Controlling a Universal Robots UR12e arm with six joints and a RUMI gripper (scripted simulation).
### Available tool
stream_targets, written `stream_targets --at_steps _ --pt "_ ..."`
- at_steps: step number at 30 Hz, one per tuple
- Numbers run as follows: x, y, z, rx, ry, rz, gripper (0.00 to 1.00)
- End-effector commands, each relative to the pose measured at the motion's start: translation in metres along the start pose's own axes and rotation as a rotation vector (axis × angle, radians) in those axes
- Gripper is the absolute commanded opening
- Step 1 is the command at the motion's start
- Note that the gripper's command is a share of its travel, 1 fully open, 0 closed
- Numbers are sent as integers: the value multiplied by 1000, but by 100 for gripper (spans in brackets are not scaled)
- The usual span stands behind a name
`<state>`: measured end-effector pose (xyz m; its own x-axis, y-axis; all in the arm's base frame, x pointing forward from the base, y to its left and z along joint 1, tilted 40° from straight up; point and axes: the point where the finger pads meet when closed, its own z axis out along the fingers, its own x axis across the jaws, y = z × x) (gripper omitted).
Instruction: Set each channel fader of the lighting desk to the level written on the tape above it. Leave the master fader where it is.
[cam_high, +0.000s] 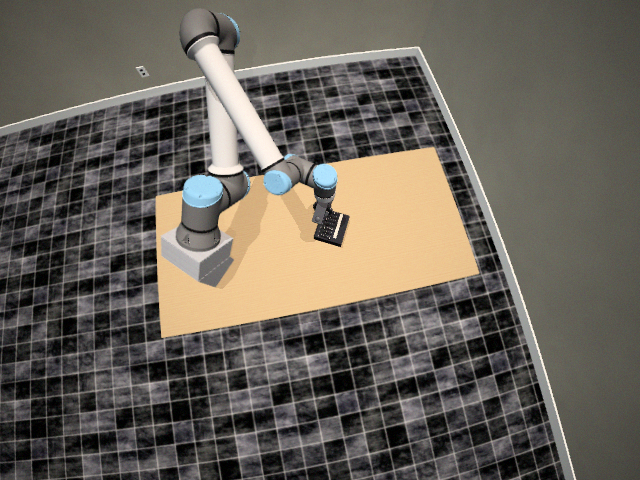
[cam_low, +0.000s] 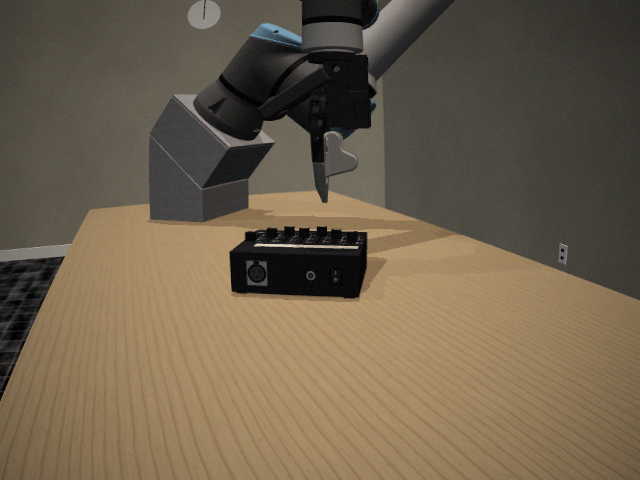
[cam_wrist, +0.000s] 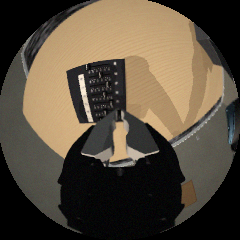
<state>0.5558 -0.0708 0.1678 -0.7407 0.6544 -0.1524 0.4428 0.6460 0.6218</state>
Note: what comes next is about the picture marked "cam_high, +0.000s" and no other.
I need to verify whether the black lighting desk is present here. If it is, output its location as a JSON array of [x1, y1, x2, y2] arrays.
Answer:
[[314, 211, 350, 247]]

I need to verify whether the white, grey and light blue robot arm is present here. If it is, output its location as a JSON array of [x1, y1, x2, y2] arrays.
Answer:
[[176, 8, 338, 252]]

